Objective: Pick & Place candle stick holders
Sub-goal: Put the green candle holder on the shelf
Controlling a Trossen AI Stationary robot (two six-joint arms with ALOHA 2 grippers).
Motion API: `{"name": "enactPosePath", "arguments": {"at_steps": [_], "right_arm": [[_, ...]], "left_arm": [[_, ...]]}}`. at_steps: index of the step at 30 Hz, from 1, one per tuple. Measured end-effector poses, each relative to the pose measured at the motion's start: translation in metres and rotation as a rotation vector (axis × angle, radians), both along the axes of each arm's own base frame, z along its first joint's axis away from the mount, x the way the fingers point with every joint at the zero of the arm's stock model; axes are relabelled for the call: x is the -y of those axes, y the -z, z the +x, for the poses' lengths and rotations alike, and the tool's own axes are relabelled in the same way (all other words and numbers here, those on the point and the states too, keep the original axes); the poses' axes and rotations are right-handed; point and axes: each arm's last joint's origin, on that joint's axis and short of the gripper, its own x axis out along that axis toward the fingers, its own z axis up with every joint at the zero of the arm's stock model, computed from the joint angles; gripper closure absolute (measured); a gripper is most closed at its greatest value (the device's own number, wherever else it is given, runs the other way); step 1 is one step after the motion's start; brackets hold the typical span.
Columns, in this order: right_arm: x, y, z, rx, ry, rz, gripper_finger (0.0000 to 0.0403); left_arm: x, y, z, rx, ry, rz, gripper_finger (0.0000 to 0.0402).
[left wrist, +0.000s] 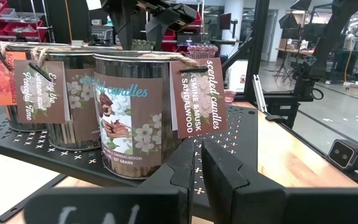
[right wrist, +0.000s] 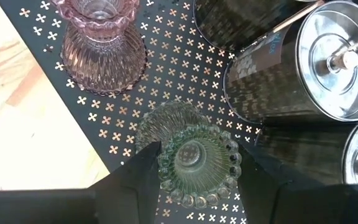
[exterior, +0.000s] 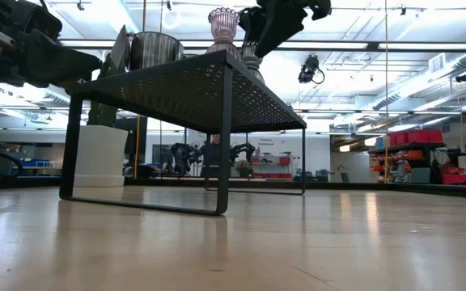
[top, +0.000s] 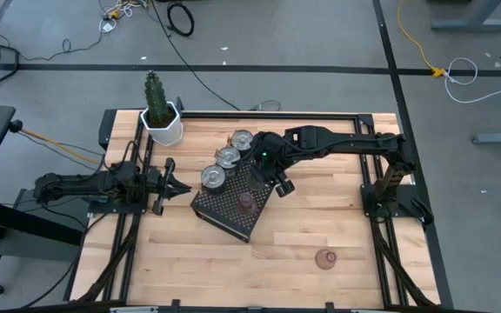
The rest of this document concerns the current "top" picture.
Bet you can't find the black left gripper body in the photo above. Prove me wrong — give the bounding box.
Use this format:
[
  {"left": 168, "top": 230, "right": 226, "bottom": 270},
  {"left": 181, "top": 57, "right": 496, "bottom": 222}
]
[{"left": 139, "top": 156, "right": 177, "bottom": 216}]

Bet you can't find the pink glass candlestick holder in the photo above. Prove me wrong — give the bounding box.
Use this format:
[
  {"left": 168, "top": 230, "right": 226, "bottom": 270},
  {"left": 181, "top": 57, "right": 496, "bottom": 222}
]
[{"left": 236, "top": 192, "right": 259, "bottom": 217}]

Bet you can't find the grey desk foot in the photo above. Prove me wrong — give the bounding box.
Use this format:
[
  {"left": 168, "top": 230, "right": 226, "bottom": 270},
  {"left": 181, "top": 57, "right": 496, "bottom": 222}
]
[{"left": 471, "top": 132, "right": 501, "bottom": 145}]

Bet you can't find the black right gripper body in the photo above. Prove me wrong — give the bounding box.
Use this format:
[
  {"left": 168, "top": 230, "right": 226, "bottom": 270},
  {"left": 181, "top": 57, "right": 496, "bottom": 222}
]
[{"left": 258, "top": 156, "right": 296, "bottom": 197}]

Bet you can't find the yellow extension cable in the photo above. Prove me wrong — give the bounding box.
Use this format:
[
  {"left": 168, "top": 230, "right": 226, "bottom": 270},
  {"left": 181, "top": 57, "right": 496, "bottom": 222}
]
[{"left": 396, "top": 0, "right": 447, "bottom": 80}]

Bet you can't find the dark grey desk base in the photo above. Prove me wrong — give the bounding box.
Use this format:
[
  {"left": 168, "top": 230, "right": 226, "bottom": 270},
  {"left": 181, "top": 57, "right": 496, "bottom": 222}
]
[{"left": 0, "top": 186, "right": 91, "bottom": 293}]

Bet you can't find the yellow and white cable bundle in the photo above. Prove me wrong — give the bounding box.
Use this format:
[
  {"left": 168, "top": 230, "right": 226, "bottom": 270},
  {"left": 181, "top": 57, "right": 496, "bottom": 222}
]
[{"left": 97, "top": 0, "right": 147, "bottom": 22}]

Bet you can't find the grey desk leg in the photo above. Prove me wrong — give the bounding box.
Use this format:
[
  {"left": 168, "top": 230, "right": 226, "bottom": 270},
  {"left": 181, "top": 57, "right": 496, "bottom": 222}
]
[{"left": 431, "top": 0, "right": 501, "bottom": 34}]

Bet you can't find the green cactus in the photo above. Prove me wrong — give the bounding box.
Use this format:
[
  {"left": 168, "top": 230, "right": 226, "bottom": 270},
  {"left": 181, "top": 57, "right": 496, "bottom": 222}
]
[{"left": 144, "top": 70, "right": 170, "bottom": 127}]

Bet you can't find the black perforated metal shelf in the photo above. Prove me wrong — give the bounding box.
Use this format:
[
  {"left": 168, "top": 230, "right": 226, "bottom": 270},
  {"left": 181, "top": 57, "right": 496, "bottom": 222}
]
[{"left": 189, "top": 143, "right": 284, "bottom": 243}]

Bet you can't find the white hexagonal plant pot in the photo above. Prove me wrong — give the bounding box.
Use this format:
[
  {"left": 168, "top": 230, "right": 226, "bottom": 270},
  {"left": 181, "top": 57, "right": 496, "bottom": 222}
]
[{"left": 139, "top": 101, "right": 185, "bottom": 148}]

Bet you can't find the coiled black cable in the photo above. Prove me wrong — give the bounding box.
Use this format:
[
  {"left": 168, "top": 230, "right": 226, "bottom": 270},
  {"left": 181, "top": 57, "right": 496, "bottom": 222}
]
[{"left": 166, "top": 2, "right": 196, "bottom": 38}]

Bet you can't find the long black cable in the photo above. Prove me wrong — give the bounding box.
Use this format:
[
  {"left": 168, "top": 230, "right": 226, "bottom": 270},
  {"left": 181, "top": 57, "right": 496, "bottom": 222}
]
[{"left": 149, "top": 0, "right": 242, "bottom": 112}]

